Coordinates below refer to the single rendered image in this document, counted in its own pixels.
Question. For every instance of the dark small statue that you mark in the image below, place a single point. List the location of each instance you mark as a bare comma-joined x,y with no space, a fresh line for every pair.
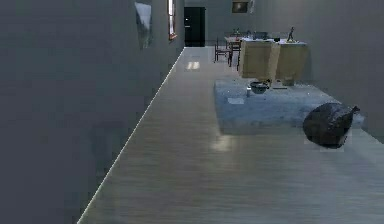
291,34

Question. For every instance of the tan wooden cabinet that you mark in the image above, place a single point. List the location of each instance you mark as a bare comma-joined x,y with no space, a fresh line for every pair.
292,61
258,60

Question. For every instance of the black garbage bag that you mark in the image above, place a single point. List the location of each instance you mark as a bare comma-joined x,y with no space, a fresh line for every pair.
328,124

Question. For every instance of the black room door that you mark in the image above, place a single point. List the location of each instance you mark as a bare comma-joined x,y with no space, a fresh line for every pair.
194,26

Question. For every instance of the grey stone counter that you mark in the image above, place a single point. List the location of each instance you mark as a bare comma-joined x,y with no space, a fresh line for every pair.
266,106

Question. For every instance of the dark round pot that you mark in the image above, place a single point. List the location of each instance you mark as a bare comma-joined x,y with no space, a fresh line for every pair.
259,87

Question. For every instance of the brown dining table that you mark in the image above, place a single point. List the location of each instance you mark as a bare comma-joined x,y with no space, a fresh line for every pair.
233,40

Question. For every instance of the dark framed wall picture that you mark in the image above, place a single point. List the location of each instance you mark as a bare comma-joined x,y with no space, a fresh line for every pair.
240,7

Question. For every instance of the dark wooden chair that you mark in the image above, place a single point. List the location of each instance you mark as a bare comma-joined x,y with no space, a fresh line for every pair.
221,50
235,53

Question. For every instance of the red framed window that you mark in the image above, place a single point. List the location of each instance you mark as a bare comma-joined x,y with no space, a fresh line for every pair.
171,19

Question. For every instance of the grey framed wall picture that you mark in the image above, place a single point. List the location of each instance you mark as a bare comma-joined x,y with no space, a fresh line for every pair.
144,23

